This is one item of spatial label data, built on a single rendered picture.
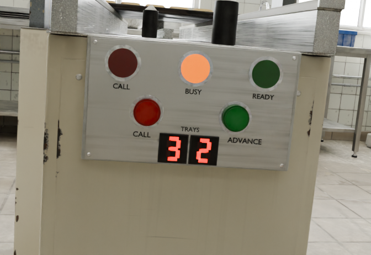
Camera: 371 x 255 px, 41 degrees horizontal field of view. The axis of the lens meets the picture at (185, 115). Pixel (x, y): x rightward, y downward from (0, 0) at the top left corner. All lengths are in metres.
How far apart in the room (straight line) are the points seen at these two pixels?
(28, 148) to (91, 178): 0.74
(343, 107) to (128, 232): 4.46
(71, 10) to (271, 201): 0.33
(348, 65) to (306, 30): 4.37
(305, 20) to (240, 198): 0.23
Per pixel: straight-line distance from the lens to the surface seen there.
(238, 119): 0.56
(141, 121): 0.55
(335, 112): 4.98
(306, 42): 0.61
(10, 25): 3.66
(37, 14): 1.40
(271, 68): 0.57
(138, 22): 3.88
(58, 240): 0.64
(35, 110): 1.31
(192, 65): 0.55
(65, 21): 0.56
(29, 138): 1.33
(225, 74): 0.56
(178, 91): 0.56
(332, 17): 0.59
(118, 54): 0.55
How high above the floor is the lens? 0.84
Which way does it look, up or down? 9 degrees down
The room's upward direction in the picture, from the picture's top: 5 degrees clockwise
